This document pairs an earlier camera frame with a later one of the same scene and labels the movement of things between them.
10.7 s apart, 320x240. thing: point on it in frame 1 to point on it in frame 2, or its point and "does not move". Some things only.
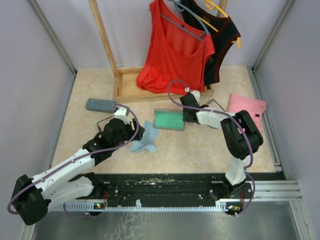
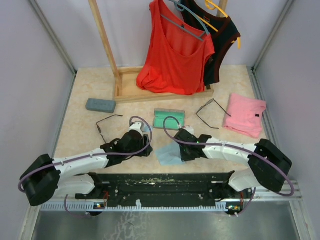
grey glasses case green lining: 168,119 does not move
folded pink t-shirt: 254,107 does not move
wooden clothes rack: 126,87 does not move
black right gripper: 185,117 to 185,158
